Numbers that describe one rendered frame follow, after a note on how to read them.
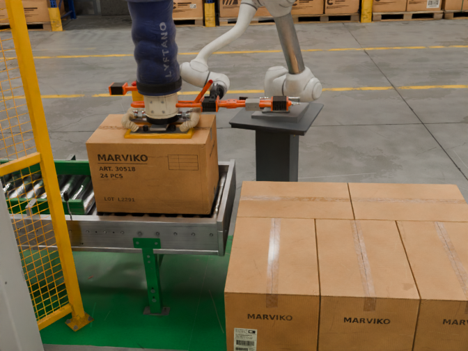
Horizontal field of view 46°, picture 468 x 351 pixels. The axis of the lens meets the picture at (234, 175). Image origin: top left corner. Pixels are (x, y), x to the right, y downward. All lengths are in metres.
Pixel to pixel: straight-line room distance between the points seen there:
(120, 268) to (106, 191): 0.73
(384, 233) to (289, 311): 0.66
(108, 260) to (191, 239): 0.93
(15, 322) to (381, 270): 1.50
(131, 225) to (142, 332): 0.58
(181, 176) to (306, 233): 0.68
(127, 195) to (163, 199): 0.19
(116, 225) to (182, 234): 0.33
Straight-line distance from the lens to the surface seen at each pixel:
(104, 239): 2.85
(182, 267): 3.39
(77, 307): 3.05
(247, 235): 2.66
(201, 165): 2.69
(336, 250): 2.58
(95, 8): 11.52
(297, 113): 3.46
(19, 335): 2.33
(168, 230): 2.73
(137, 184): 2.81
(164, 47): 2.65
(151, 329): 3.00
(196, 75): 3.03
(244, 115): 3.53
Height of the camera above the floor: 2.01
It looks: 27 degrees down
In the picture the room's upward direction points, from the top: 2 degrees counter-clockwise
